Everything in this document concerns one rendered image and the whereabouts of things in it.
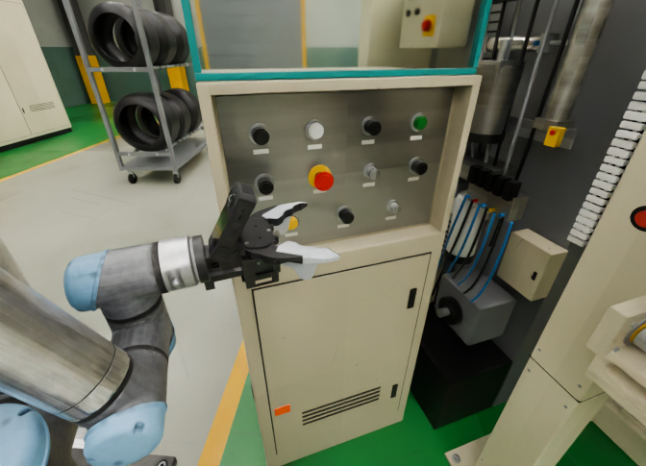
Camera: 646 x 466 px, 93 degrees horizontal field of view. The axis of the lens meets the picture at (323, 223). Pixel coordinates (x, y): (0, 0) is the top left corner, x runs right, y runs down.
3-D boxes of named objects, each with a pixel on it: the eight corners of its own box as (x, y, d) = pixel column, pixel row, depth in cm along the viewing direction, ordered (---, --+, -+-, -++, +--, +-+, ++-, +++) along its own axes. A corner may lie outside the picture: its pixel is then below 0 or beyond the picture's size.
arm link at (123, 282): (93, 292, 46) (70, 245, 42) (173, 275, 49) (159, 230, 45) (79, 331, 39) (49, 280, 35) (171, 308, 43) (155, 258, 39)
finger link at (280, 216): (293, 219, 60) (262, 243, 54) (293, 193, 57) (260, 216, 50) (307, 224, 59) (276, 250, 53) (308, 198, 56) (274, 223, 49)
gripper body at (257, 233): (272, 251, 55) (201, 266, 51) (269, 211, 50) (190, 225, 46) (284, 282, 49) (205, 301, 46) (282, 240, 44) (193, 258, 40)
